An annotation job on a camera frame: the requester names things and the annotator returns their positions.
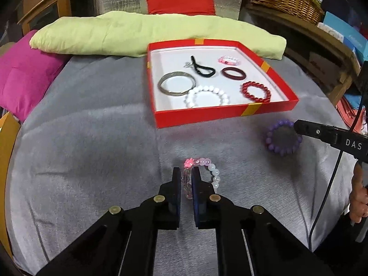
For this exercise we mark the red pillow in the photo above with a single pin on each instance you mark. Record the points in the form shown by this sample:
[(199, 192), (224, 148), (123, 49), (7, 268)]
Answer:
[(181, 4)]

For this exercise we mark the teal cardboard box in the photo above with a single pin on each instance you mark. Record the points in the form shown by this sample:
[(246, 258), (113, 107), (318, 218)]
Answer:
[(349, 34)]

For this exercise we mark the grey blanket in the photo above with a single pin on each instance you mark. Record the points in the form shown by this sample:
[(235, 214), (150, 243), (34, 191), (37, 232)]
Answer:
[(100, 149)]

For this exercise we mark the stack of coloured folded bags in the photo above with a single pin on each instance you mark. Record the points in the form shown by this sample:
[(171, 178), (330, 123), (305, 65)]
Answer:
[(346, 112)]

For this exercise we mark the red shallow box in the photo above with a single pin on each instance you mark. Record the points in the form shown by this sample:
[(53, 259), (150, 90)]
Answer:
[(201, 72)]

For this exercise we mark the magenta pillow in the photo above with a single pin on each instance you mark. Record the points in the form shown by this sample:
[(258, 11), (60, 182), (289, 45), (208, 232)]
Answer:
[(26, 77)]

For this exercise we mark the person's right hand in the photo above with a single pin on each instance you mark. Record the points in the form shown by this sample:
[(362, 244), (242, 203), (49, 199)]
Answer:
[(359, 195)]

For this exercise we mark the silver metal bangle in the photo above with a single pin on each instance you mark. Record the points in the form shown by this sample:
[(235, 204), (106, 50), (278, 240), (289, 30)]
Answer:
[(161, 87)]

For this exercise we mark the wooden bench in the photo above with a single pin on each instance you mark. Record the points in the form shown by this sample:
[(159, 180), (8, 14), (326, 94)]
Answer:
[(313, 51)]

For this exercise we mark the white and blue box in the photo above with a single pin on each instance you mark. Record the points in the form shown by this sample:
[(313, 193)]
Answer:
[(330, 31)]

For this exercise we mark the yellow-green pillow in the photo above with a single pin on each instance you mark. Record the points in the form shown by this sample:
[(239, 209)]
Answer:
[(115, 34)]

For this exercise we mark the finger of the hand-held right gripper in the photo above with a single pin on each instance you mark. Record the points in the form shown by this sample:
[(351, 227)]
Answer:
[(313, 130)]

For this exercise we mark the dark red bangle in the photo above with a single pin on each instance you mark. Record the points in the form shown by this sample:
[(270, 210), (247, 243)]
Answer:
[(227, 75)]

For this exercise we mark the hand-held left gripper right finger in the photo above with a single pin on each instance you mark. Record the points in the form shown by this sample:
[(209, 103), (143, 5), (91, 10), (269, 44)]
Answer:
[(196, 189)]

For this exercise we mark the wicker basket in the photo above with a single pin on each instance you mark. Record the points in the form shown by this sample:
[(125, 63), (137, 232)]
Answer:
[(287, 0)]

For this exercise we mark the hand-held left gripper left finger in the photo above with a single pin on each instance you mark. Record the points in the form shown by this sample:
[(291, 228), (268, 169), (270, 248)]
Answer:
[(176, 187)]

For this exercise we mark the wooden cabinet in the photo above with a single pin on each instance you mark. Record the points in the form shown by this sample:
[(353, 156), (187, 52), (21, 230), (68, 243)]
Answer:
[(49, 5)]

